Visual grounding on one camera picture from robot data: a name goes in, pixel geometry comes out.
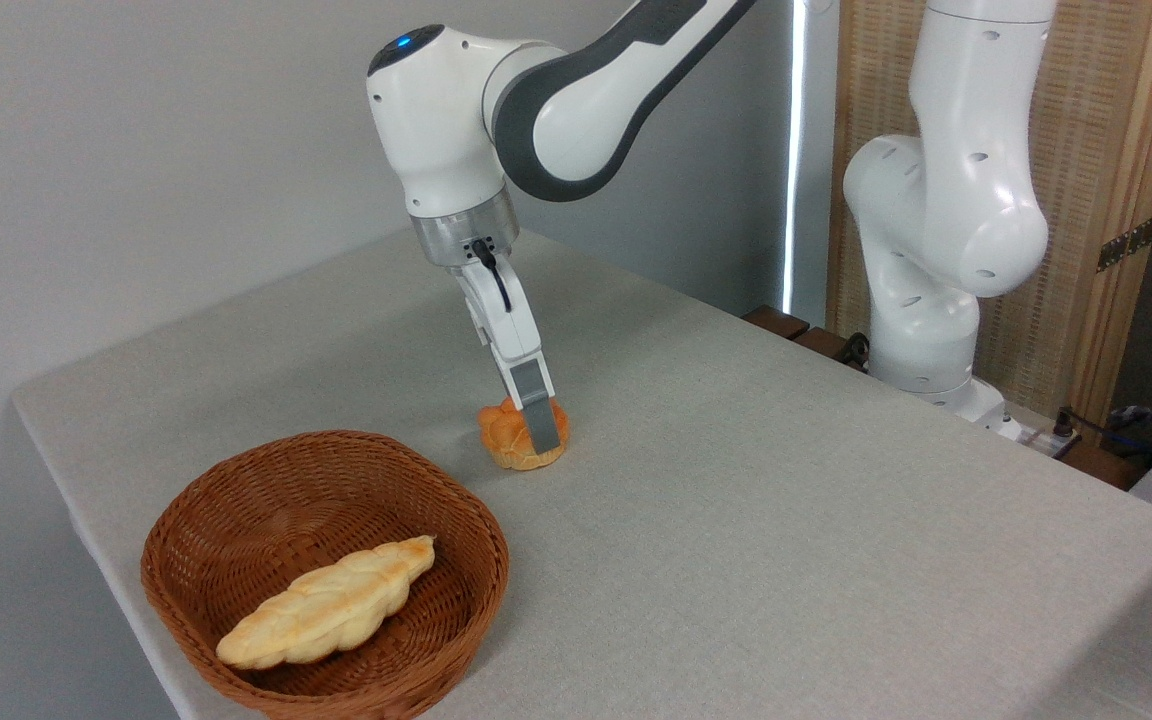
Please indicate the wooden rattan folding screen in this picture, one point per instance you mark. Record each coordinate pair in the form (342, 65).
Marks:
(1086, 120)

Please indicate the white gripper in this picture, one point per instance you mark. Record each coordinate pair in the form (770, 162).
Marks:
(501, 320)

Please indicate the black power plug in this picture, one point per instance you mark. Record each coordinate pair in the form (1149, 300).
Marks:
(1065, 420)

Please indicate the grey tablecloth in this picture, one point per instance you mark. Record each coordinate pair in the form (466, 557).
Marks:
(736, 520)

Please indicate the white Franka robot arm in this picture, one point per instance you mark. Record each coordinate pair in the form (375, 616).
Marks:
(436, 120)

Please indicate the white power strip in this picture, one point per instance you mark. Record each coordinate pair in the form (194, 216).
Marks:
(1031, 437)

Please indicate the brown wooden block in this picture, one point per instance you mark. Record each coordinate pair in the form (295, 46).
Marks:
(821, 343)
(776, 321)

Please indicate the brown wicker basket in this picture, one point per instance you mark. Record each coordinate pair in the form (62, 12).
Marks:
(236, 520)

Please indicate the round orange bread bun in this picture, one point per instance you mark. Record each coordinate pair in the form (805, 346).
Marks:
(506, 440)

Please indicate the long braided pale bread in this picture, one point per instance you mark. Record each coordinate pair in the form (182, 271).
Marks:
(336, 605)

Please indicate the dark metal hinge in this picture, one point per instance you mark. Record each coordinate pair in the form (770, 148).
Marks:
(1126, 243)

